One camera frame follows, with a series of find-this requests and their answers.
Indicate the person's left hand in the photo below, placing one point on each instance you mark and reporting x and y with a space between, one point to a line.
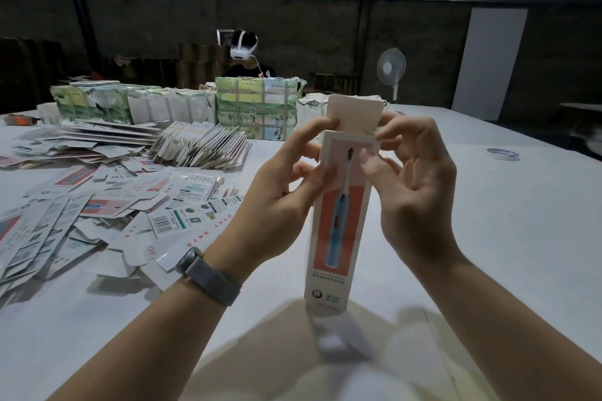
273 213

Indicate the person's right hand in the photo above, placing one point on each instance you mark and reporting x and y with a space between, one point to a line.
423 203

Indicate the white toothbrush carton box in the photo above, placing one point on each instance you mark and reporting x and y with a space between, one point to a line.
334 255

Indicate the fanned stack of white cartons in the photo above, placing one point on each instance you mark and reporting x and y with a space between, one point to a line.
199 147

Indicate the pile of cartons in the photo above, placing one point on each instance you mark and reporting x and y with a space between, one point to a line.
103 213

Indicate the person's right forearm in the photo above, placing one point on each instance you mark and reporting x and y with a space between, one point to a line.
513 335

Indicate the person's left forearm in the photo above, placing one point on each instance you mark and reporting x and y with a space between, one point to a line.
141 349

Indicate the white tape roll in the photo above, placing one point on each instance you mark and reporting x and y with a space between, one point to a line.
490 153

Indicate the grey band wristwatch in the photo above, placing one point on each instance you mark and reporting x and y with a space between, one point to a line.
209 276

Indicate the green printed wrapped bundle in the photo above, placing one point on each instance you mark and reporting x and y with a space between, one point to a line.
259 106

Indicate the white standing fan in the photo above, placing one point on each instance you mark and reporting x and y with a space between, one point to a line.
391 65

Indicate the dark wooden chair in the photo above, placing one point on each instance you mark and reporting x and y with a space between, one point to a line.
335 84

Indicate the white board panel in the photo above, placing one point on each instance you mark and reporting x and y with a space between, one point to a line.
489 62

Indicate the stack of brown cartons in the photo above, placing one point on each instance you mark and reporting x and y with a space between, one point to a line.
202 65
28 72

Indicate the row of white wrapped bundles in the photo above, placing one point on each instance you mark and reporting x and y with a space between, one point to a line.
132 103

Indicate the cluttered side table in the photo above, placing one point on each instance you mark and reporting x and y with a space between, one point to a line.
585 123

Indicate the small red tape roll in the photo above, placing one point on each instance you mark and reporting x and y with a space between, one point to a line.
21 119

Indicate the white head-mounted camera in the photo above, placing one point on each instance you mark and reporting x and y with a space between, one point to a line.
243 46

